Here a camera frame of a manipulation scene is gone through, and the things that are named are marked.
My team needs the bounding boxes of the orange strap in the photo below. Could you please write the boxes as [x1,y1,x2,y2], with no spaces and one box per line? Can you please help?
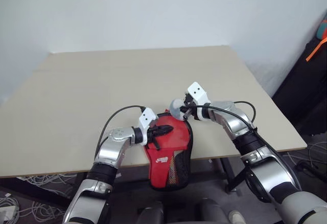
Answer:
[305,36,327,62]

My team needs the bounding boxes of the tangled floor cables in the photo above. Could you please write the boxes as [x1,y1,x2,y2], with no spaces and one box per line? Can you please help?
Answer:
[0,173,79,224]
[283,136,327,183]

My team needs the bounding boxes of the grey white hang tag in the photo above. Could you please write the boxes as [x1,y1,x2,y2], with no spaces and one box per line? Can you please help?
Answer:
[169,98,187,121]

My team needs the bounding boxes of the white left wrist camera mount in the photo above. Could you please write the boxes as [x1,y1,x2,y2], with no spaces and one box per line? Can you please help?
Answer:
[138,107,158,147]

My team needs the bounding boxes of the black metal table frame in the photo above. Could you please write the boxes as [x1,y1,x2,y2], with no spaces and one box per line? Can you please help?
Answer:
[213,154,256,194]

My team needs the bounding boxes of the white power strip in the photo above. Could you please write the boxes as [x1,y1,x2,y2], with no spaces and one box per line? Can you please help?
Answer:
[0,204,17,223]

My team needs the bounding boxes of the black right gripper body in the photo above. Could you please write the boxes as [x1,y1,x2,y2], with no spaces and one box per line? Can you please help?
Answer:
[183,93,199,120]

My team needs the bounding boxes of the red mesh bag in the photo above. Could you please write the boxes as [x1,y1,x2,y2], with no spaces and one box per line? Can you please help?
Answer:
[143,108,194,191]

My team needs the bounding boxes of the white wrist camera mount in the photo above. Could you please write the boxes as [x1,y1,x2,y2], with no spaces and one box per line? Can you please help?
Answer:
[186,81,211,121]
[138,107,158,147]

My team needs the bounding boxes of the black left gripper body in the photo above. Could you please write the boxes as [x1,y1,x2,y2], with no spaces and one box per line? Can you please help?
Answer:
[147,125,161,144]

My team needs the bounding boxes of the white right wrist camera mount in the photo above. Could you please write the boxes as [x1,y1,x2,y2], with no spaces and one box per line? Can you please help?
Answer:
[186,81,211,121]

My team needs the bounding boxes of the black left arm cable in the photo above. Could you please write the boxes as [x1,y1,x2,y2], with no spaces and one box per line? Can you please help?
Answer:
[95,104,147,159]

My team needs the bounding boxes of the beige rounded object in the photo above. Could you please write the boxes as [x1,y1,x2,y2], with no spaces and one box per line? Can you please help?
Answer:
[228,209,248,224]

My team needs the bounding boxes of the teal and orange object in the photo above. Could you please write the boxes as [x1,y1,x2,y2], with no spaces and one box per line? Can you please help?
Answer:
[316,12,327,40]

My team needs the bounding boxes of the large black bag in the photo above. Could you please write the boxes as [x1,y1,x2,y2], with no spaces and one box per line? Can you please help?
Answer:
[271,35,327,137]

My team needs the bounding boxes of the dark grey rounded shape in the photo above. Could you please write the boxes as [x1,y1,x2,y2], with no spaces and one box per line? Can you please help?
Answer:
[137,200,165,224]

